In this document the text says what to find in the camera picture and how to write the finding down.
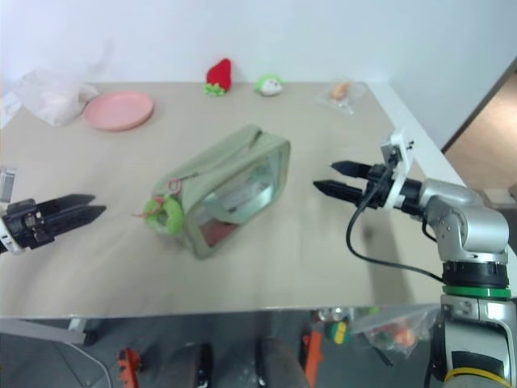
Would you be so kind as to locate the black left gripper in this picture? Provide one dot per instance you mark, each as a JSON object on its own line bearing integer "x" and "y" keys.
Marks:
{"x": 25, "y": 226}

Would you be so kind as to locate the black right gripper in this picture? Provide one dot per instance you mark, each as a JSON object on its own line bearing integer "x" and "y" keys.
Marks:
{"x": 376, "y": 186}

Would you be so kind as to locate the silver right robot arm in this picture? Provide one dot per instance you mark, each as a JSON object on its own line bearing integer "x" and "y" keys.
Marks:
{"x": 464, "y": 250}

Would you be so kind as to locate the green transparent pouch bag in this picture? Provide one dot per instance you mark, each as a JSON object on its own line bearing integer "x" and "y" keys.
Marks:
{"x": 226, "y": 178}

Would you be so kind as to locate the clear bag with snack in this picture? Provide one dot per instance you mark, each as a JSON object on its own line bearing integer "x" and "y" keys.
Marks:
{"x": 341, "y": 95}

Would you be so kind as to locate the pink round plate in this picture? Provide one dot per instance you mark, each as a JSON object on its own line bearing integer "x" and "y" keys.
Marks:
{"x": 119, "y": 110}

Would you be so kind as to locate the white crumpled plastic bag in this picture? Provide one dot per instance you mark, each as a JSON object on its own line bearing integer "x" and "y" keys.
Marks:
{"x": 52, "y": 97}

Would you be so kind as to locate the green and white plush toy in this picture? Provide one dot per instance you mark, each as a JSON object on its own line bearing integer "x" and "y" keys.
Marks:
{"x": 270, "y": 85}

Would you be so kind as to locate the green yellow red ball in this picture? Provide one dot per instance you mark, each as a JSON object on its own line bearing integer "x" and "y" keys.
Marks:
{"x": 337, "y": 332}

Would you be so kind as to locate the clear bag of toys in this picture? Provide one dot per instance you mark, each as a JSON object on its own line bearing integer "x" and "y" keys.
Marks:
{"x": 393, "y": 329}

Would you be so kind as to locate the red strawberry plush toy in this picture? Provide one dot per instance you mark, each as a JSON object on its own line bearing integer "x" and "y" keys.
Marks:
{"x": 220, "y": 75}

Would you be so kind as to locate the orange clamp tool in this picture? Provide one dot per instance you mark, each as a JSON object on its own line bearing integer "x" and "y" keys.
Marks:
{"x": 313, "y": 351}
{"x": 128, "y": 365}

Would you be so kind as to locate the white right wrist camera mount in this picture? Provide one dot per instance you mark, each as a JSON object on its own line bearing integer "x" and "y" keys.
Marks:
{"x": 397, "y": 163}

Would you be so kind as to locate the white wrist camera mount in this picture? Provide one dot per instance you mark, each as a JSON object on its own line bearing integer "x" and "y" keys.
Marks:
{"x": 5, "y": 210}
{"x": 397, "y": 163}

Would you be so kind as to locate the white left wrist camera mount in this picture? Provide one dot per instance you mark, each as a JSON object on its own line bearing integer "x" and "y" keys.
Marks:
{"x": 5, "y": 210}

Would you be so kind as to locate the white table leg bracket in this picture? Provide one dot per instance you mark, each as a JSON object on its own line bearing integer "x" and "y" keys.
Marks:
{"x": 76, "y": 329}

